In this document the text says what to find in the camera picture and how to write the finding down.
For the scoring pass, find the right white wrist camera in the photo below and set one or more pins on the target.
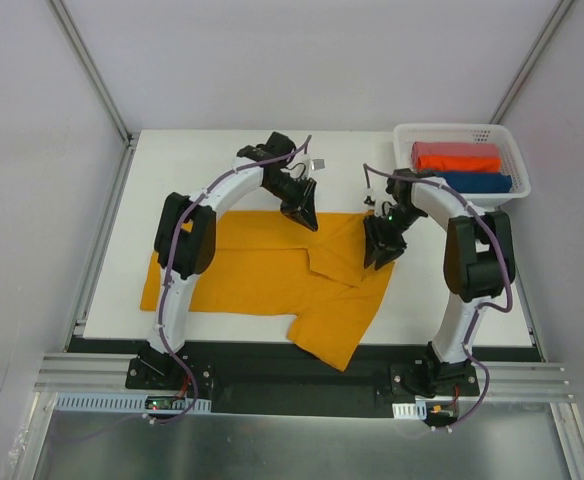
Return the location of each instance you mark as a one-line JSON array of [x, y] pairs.
[[369, 199]]

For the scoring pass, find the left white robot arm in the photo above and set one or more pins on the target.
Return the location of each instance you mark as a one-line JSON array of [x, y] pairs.
[[185, 241]]

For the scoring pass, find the white cable duct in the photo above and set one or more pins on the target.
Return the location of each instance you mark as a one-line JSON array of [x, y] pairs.
[[130, 403], [410, 411]]

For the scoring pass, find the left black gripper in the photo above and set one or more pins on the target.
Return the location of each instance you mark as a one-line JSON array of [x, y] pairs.
[[298, 194]]

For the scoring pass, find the right white cable duct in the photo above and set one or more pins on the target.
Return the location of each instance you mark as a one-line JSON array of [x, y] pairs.
[[410, 411]]

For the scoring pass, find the left white cable duct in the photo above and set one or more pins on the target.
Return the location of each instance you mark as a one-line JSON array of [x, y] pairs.
[[130, 403]]

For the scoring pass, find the white plastic basket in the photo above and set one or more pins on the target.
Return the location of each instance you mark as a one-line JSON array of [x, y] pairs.
[[512, 163]]

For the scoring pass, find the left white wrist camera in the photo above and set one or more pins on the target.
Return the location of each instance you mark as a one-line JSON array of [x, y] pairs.
[[312, 165]]

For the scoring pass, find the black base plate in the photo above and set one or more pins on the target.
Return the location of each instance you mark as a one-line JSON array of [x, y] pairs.
[[282, 379]]

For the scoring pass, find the pink rolled t shirt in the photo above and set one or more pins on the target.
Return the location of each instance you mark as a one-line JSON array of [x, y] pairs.
[[454, 149]]

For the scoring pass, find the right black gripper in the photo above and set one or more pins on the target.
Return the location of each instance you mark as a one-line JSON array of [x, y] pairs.
[[387, 231]]

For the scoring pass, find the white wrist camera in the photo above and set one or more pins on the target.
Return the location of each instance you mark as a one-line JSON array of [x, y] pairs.
[[312, 165], [369, 199]]

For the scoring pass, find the yellow t shirt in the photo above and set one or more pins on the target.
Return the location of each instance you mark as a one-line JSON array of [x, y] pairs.
[[267, 265]]

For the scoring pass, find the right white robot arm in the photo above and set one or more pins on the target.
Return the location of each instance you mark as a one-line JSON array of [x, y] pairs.
[[478, 265]]

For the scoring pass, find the orange rolled t shirt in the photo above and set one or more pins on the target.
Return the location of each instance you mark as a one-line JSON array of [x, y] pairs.
[[458, 164]]

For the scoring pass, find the blue rolled t shirt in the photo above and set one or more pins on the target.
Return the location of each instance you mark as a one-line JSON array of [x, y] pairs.
[[477, 183]]

